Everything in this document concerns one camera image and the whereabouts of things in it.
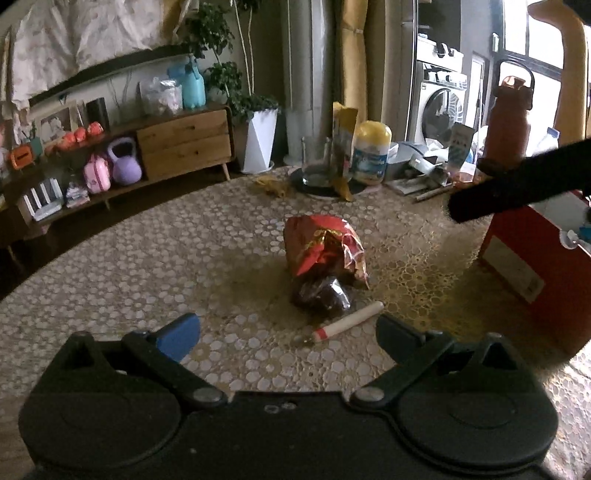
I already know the yellow crumpled wrapper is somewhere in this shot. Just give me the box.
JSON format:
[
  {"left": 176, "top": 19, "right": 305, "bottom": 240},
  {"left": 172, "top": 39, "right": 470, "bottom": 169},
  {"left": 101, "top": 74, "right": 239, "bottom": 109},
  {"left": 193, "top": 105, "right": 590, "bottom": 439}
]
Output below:
[{"left": 255, "top": 174, "right": 290, "bottom": 199}]

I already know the wooden sideboard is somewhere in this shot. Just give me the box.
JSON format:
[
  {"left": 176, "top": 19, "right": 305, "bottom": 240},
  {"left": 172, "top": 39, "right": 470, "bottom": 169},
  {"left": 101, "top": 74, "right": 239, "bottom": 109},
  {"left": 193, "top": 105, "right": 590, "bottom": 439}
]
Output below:
[{"left": 0, "top": 104, "right": 237, "bottom": 259}]

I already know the teal bottle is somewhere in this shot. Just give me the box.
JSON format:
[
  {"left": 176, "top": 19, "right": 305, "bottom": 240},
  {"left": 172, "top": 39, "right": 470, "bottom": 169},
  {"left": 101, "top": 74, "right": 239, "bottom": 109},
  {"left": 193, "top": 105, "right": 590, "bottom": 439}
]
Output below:
[{"left": 167, "top": 55, "right": 208, "bottom": 110}]

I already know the white green carton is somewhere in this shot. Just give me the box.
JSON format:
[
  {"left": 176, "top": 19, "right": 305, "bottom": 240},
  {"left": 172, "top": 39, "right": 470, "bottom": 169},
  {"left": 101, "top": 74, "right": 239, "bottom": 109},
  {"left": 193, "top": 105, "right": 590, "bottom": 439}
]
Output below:
[{"left": 448, "top": 122, "right": 479, "bottom": 174}]

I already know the dark brown snack packet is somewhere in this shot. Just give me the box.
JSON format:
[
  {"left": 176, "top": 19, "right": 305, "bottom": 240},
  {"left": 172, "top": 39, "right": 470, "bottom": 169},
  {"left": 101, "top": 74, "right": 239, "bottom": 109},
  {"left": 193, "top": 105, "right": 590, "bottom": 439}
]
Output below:
[{"left": 290, "top": 276, "right": 354, "bottom": 317}]

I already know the clear plastic water bottle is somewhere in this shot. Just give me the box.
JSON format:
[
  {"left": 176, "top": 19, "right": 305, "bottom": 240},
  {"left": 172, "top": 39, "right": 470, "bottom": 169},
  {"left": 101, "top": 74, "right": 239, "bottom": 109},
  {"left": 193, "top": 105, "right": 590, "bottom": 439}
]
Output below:
[{"left": 536, "top": 127, "right": 562, "bottom": 156}]

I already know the grey box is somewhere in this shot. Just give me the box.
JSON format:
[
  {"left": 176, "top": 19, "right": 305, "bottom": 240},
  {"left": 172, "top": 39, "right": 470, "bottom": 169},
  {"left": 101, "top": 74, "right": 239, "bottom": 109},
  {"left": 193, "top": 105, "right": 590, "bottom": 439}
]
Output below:
[{"left": 385, "top": 141, "right": 444, "bottom": 184}]

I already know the grey pipe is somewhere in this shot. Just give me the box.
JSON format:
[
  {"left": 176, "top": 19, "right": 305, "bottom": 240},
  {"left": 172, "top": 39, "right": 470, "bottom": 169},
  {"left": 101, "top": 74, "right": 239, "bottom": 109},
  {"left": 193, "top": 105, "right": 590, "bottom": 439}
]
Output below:
[{"left": 281, "top": 0, "right": 336, "bottom": 167}]

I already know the white slatted rack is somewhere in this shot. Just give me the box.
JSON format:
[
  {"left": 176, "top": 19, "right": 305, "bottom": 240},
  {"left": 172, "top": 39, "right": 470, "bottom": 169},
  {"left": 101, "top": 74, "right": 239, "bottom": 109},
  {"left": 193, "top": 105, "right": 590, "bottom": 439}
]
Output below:
[{"left": 23, "top": 179, "right": 65, "bottom": 223}]

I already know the purple kettlebell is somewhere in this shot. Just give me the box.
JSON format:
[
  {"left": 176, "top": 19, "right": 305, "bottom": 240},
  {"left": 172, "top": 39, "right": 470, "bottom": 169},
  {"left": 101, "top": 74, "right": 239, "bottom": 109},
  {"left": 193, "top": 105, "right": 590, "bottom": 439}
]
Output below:
[{"left": 107, "top": 137, "right": 143, "bottom": 186}]

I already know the red snack bag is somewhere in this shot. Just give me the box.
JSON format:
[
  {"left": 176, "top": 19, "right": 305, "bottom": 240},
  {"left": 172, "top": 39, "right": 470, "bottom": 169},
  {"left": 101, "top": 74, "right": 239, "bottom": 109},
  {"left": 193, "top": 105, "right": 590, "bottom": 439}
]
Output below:
[{"left": 283, "top": 213, "right": 371, "bottom": 291}]

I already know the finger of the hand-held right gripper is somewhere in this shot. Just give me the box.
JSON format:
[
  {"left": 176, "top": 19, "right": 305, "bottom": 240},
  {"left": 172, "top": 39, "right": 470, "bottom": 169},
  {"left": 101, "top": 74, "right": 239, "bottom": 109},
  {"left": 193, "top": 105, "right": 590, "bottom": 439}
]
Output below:
[{"left": 448, "top": 136, "right": 591, "bottom": 225}]

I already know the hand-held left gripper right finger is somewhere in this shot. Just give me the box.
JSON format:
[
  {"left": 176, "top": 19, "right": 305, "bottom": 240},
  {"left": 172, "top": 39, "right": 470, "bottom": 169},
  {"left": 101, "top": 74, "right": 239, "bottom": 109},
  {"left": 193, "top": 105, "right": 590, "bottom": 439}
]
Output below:
[{"left": 350, "top": 314, "right": 532, "bottom": 409}]

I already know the green potted plant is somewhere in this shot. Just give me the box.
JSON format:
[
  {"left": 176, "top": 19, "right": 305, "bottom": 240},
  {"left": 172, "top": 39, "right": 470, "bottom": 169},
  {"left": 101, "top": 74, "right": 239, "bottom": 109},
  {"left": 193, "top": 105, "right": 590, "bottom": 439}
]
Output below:
[{"left": 182, "top": 0, "right": 283, "bottom": 121}]

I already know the small stack of packets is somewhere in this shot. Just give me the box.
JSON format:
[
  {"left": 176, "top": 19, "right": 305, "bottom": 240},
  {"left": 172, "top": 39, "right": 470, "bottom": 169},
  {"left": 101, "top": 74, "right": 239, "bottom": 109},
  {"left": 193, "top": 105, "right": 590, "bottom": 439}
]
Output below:
[{"left": 65, "top": 182, "right": 91, "bottom": 209}]

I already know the black speaker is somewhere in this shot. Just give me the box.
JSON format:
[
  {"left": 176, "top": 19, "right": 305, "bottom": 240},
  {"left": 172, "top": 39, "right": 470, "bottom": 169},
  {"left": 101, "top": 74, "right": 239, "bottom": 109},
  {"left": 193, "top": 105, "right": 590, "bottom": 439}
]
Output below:
[{"left": 87, "top": 98, "right": 111, "bottom": 135}]

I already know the clear drinking glass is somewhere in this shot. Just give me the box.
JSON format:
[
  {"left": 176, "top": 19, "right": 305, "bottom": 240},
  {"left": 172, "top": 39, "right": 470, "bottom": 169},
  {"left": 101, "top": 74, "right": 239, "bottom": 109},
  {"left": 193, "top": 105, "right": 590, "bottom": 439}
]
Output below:
[{"left": 301, "top": 135, "right": 341, "bottom": 188}]

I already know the picture frame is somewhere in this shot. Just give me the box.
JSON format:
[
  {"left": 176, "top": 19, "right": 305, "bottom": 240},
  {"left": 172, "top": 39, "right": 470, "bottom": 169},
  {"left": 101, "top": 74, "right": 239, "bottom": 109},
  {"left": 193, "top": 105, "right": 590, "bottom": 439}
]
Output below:
[{"left": 30, "top": 104, "right": 84, "bottom": 147}]

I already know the pink case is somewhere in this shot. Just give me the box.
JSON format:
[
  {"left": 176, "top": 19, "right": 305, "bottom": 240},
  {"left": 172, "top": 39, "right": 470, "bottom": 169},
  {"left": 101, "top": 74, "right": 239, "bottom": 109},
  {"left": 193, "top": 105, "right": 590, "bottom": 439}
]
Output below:
[{"left": 83, "top": 154, "right": 113, "bottom": 195}]

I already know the floral cloth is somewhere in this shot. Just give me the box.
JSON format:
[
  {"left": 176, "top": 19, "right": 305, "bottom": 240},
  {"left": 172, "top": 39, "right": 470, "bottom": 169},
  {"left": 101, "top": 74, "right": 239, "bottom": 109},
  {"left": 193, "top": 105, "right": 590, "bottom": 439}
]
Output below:
[{"left": 0, "top": 0, "right": 186, "bottom": 107}]

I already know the yellow-lid wipes canister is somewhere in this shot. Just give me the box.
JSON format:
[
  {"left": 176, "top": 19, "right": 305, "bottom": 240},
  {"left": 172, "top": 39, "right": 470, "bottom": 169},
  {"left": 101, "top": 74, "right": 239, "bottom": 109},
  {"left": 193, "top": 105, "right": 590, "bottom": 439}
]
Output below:
[{"left": 351, "top": 120, "right": 393, "bottom": 186}]

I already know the metal pen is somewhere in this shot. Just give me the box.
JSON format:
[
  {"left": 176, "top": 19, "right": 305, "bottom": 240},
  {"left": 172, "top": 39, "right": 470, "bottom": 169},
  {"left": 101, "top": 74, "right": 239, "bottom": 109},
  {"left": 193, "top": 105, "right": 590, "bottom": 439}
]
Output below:
[{"left": 416, "top": 185, "right": 456, "bottom": 202}]

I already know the yellow rolled mat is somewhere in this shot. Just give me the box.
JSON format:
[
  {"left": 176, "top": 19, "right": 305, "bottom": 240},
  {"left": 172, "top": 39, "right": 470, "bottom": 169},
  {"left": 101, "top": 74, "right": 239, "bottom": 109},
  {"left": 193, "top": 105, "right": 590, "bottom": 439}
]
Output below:
[{"left": 337, "top": 0, "right": 370, "bottom": 126}]

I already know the orange box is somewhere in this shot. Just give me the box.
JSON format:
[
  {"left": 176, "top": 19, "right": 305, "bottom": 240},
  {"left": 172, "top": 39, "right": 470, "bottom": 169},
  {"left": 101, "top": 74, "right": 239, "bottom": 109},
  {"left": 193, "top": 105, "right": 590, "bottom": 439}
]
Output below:
[{"left": 10, "top": 145, "right": 38, "bottom": 169}]

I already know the white washing machine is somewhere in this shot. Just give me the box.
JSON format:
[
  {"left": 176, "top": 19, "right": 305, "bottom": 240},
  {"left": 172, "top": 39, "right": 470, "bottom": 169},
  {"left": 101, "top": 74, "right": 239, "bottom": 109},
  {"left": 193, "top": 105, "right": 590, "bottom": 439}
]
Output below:
[{"left": 409, "top": 34, "right": 470, "bottom": 144}]

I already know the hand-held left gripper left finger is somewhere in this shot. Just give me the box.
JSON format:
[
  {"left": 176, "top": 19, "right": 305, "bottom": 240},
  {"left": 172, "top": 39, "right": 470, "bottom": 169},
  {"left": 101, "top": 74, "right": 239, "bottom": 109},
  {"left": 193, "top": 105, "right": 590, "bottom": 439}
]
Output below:
[{"left": 44, "top": 313, "right": 228, "bottom": 409}]

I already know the white planter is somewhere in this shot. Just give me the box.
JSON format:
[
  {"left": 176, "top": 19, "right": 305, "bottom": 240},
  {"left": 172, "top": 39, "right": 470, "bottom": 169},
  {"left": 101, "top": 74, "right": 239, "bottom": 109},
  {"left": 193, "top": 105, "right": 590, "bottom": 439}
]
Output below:
[{"left": 242, "top": 108, "right": 280, "bottom": 175}]

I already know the dark round coaster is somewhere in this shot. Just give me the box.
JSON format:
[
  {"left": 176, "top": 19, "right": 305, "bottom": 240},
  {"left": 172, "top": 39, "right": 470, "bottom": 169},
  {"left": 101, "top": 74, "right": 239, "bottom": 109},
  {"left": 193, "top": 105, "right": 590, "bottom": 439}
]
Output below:
[{"left": 288, "top": 164, "right": 370, "bottom": 199}]

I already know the red cardboard box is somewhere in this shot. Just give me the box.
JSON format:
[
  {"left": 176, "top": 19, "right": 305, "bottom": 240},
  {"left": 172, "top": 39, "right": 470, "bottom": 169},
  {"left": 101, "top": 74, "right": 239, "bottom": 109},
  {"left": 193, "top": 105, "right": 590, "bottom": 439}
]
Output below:
[{"left": 478, "top": 187, "right": 591, "bottom": 356}]

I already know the patterned tablecloth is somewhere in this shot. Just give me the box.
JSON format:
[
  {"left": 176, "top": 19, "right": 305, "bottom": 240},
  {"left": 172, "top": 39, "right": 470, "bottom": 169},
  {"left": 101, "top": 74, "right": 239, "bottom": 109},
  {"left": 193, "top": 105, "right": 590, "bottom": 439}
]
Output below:
[{"left": 0, "top": 164, "right": 591, "bottom": 480}]

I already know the clear plastic jar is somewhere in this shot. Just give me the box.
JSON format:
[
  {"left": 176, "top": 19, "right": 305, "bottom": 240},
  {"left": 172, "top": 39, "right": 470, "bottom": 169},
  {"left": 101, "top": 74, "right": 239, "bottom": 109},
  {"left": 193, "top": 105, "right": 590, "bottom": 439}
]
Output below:
[{"left": 139, "top": 78, "right": 184, "bottom": 116}]

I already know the white red-tipped stick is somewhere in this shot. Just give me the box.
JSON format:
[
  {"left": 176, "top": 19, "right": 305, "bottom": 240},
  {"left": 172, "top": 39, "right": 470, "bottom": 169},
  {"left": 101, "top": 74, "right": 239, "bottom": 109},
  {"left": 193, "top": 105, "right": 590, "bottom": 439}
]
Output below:
[{"left": 310, "top": 301, "right": 386, "bottom": 343}]

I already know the red water bottle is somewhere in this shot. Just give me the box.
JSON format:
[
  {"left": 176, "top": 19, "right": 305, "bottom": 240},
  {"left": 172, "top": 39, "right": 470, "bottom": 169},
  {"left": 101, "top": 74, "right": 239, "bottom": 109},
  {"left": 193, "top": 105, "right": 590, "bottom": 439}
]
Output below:
[{"left": 482, "top": 60, "right": 537, "bottom": 174}]

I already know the yellow standing snack bag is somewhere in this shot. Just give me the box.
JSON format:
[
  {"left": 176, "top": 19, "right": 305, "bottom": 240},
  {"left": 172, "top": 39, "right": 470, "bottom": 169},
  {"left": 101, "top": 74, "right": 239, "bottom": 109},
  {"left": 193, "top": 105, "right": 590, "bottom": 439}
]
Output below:
[{"left": 331, "top": 102, "right": 360, "bottom": 203}]

